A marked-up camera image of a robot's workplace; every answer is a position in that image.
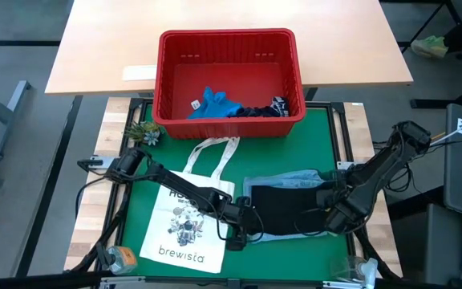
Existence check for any black printed garment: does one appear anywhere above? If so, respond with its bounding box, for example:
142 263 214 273
230 96 290 119

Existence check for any small potted plant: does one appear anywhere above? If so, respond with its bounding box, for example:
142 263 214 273
125 121 163 148

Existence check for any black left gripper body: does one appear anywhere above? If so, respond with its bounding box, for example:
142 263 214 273
221 195 263 242

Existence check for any green table mat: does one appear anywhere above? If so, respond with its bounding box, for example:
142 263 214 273
120 107 355 282

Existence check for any white rectangular label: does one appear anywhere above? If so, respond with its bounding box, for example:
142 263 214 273
122 64 158 81

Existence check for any clear bottle orange label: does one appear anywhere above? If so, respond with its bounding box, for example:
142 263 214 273
96 242 139 276

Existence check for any clear spray bottle white nozzle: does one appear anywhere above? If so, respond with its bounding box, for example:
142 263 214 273
330 256 379 288

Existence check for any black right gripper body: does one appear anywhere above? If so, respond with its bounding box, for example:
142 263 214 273
314 185 361 237

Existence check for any red plastic laundry bin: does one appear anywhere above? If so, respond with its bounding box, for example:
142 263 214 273
152 27 307 140

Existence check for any person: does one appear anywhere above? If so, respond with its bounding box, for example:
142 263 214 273
410 0 462 59

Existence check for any grey metal desk leg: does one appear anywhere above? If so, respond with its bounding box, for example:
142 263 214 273
0 79 34 162

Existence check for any white printed tote bag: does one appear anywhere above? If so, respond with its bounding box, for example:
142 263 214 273
139 136 241 275

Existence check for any black cable coil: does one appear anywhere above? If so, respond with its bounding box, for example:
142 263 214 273
383 160 415 193

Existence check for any black metal stand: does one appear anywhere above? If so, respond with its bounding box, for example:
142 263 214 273
398 0 462 109

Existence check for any light blue denim garment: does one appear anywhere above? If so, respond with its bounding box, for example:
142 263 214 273
242 169 338 243

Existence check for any bright blue cloth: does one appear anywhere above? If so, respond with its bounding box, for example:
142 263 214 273
187 87 243 120

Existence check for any plain black cloth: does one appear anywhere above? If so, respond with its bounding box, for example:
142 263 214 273
250 182 336 237

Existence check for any light wooden desk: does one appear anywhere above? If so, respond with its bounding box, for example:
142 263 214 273
45 0 415 96

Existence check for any black metal table frame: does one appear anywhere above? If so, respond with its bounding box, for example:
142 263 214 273
68 98 403 289

